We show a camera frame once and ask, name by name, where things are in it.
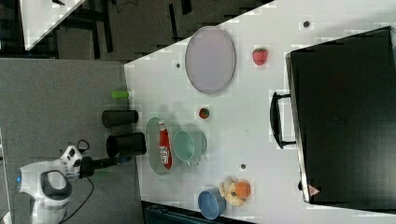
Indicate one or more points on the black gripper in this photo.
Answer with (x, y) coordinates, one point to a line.
(88, 165)

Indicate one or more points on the red plush ketchup bottle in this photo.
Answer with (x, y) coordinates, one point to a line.
(165, 150)

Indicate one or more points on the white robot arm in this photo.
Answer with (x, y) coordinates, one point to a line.
(49, 183)

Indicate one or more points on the large black cup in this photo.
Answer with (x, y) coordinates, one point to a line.
(126, 145)

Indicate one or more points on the small black cup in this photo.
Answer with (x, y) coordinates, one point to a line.
(114, 118)

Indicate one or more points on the green toy fruit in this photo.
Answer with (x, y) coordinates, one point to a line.
(120, 95)

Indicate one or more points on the green mug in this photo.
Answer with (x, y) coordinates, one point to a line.
(190, 146)

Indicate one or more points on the small red toy tomato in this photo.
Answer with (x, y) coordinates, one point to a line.
(204, 113)

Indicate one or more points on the blue cup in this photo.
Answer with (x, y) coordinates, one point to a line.
(211, 203)

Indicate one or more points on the grey round plate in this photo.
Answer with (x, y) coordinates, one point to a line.
(210, 60)

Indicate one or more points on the red toy strawberry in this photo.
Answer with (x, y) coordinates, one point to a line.
(260, 56)

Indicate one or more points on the black toaster oven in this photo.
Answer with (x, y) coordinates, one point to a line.
(342, 95)

